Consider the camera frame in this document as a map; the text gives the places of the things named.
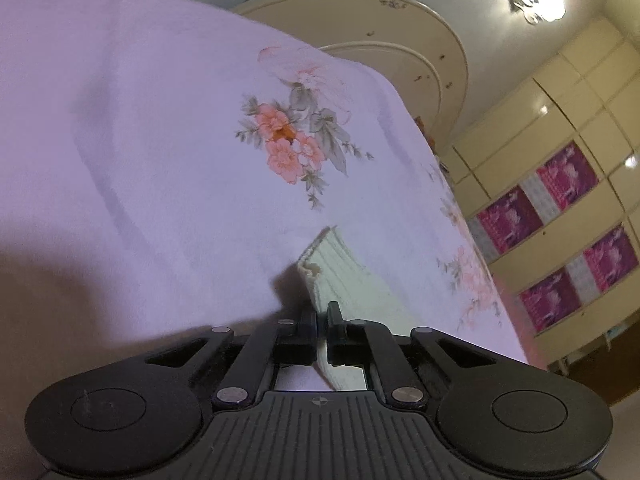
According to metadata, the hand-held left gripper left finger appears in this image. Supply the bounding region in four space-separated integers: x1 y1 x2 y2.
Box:
145 308 319 411

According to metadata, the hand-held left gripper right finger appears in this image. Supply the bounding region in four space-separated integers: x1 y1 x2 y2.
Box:
326 301 506 411

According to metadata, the white knitted sock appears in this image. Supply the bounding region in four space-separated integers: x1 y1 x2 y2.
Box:
297 226 417 392

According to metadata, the pink bedspread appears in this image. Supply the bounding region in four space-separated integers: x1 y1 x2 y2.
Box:
480 240 549 371

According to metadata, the magenta wardrobe poster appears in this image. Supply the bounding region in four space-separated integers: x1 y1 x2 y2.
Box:
536 142 599 212
582 225 640 294
519 267 582 334
476 185 544 257

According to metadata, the white floral bed sheet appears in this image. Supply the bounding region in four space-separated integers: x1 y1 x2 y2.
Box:
0 0 532 461

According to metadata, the white open shelf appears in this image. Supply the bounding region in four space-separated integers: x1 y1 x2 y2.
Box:
547 322 618 377

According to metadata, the brown wooden door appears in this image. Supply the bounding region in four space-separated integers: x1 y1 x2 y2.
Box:
565 327 640 407

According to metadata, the cream bed headboard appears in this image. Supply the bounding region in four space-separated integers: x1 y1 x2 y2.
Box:
227 0 470 157

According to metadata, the cream wardrobe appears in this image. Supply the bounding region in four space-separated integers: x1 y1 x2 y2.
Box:
440 14 640 377

